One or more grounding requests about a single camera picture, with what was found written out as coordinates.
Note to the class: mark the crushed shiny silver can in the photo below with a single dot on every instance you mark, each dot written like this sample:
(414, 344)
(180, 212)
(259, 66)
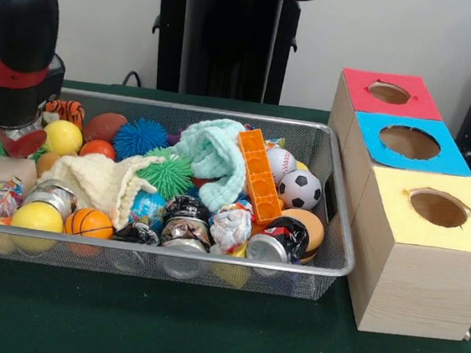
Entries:
(50, 199)

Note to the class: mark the yellow smiley ball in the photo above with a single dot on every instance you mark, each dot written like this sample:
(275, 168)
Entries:
(37, 216)

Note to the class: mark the shallow clear mesh bin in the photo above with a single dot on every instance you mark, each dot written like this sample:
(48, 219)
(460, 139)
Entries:
(322, 236)

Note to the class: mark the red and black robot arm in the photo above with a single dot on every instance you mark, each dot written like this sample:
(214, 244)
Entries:
(18, 36)

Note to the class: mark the wooden box with three holes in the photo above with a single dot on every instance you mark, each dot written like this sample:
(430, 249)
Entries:
(409, 287)

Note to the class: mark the small blue globe ball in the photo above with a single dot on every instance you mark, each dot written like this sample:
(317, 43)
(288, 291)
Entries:
(148, 209)

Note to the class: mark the black drink can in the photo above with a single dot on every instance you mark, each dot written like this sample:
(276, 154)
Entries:
(279, 240)

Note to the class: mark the plain blue spiky ball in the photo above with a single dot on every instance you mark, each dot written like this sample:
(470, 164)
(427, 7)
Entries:
(140, 139)

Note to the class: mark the long orange toy brick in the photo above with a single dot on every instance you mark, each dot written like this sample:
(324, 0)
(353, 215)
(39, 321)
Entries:
(261, 177)

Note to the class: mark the cream yellow knitted cloth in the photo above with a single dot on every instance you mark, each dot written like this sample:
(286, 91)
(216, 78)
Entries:
(91, 182)

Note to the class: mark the small soccer ball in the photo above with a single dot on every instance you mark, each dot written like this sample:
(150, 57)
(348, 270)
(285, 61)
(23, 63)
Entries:
(301, 189)

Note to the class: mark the white baseball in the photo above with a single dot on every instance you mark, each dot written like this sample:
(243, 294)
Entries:
(281, 163)

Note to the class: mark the dark green table cloth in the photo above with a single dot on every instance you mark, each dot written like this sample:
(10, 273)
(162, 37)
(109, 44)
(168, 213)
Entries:
(202, 333)

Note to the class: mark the striped orange tiger toy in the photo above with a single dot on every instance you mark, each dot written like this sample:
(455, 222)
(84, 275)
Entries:
(65, 111)

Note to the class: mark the plain red ball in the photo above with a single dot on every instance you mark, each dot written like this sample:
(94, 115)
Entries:
(98, 148)

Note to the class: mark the pale blue waffle cloth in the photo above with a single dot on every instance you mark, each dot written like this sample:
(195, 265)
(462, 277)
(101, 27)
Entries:
(216, 162)

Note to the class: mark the small brown football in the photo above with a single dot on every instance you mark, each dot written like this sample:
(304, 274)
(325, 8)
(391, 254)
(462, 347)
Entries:
(106, 127)

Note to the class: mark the plain wooden cube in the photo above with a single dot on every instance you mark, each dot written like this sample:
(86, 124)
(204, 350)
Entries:
(8, 174)

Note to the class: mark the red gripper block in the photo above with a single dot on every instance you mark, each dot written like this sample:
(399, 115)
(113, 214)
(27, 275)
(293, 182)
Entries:
(24, 144)

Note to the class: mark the small orange basketball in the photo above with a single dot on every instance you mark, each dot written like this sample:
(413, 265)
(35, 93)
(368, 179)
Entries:
(89, 224)

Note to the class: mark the light green spiky ball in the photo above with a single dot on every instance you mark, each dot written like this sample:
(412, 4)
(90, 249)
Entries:
(168, 176)

